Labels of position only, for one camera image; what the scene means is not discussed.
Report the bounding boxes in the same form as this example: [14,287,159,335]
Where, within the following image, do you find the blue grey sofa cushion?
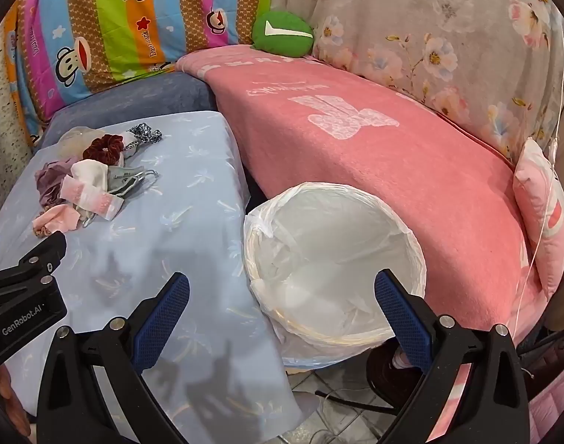
[46,71,218,149]

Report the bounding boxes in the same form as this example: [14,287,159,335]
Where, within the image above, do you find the dark round object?
[367,347,422,403]

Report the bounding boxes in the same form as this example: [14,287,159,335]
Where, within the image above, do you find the grey floral sheet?
[263,0,564,167]

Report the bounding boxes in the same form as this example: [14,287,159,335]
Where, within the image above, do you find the pink quilted cloth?
[527,351,564,444]

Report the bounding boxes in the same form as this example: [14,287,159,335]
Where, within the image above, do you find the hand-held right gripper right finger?
[373,268,531,444]

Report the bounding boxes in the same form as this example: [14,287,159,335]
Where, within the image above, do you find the green round check mark cushion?
[251,9,315,59]

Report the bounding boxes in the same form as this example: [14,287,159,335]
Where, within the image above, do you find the dark red scrunchie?
[82,134,125,165]

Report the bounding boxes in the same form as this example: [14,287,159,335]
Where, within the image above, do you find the light blue printed cloth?
[0,111,305,444]

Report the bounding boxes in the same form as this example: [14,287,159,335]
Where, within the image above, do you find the pink blanket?
[175,48,542,334]

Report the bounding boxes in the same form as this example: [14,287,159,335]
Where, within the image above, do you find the person's left hand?
[0,363,33,438]

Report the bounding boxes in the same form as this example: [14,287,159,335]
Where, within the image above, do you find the mauve cloth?
[34,157,82,209]

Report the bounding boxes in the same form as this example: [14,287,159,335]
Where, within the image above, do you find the clear plastic bag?
[57,126,102,159]

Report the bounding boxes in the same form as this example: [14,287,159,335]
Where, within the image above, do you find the grey face mask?
[105,164,161,201]

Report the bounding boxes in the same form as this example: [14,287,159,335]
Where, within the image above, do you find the colourful monkey print blanket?
[4,0,274,136]

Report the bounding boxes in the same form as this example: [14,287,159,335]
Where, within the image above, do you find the black cable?
[314,391,399,415]

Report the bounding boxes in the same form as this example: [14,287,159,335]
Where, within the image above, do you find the black white patterned scrunchie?
[124,122,164,153]

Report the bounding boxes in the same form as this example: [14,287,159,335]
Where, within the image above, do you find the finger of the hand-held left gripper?
[0,228,67,296]

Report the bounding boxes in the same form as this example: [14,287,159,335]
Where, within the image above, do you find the bin with white bag liner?
[242,182,426,371]

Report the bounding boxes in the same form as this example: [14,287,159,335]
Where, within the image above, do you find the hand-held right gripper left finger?
[36,272,191,444]

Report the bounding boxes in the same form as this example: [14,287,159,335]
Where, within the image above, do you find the pink pillow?
[513,138,564,301]

